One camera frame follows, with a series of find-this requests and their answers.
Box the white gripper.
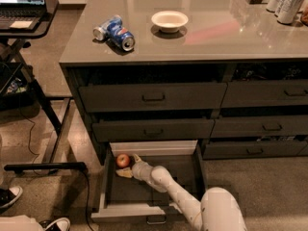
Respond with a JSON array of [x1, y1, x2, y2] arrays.
[[115, 154, 153, 182]]

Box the red apple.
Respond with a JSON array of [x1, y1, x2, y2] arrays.
[[115, 154, 131, 168]]

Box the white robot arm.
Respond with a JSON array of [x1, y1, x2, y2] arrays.
[[115, 153, 247, 231]]

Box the open bottom left drawer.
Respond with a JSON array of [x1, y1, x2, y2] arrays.
[[91, 141, 206, 224]]

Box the top left grey drawer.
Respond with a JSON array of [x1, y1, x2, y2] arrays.
[[79, 83, 226, 113]]

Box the grey drawer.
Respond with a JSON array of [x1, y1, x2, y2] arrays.
[[92, 118, 214, 141], [211, 115, 308, 138], [203, 141, 307, 160], [79, 83, 226, 113], [221, 80, 308, 108]]

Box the middle left grey drawer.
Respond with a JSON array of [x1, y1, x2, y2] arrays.
[[92, 118, 214, 141]]

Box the bottom right grey drawer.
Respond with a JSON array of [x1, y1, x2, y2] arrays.
[[203, 141, 307, 160]]

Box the middle right grey drawer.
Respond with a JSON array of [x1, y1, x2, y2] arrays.
[[211, 115, 308, 138]]

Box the grey counter cabinet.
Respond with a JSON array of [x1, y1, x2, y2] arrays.
[[60, 0, 308, 159]]

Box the top right grey drawer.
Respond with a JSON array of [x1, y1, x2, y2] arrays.
[[221, 80, 308, 108]]

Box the black white sneaker lower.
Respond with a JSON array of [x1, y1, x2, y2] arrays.
[[39, 218, 70, 231]]

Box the black white sneaker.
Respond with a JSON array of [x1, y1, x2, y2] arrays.
[[39, 218, 70, 231], [0, 186, 23, 209]]

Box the black laptop stand desk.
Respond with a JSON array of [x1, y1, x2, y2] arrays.
[[0, 0, 87, 174]]

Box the person knee light trousers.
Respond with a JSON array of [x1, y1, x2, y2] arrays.
[[0, 215, 44, 231]]

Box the black white sneaker upper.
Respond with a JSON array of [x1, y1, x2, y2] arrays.
[[0, 186, 23, 209]]

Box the blue pepsi can front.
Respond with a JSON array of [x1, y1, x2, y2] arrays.
[[109, 25, 135, 52]]

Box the blue pepsi can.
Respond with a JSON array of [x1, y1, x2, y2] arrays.
[[92, 14, 122, 41], [109, 25, 135, 52]]

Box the blue pepsi can rear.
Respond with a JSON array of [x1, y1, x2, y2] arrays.
[[92, 14, 122, 41]]

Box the white paper bowl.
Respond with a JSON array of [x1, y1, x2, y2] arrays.
[[151, 11, 189, 33]]

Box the yellow sticky note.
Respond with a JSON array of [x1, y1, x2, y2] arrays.
[[10, 21, 33, 29]]

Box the open laptop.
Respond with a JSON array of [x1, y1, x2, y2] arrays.
[[0, 0, 47, 32]]

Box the white can front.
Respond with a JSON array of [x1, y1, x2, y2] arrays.
[[277, 0, 304, 24]]

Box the black floor cable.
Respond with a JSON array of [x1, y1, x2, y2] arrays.
[[17, 106, 95, 231]]

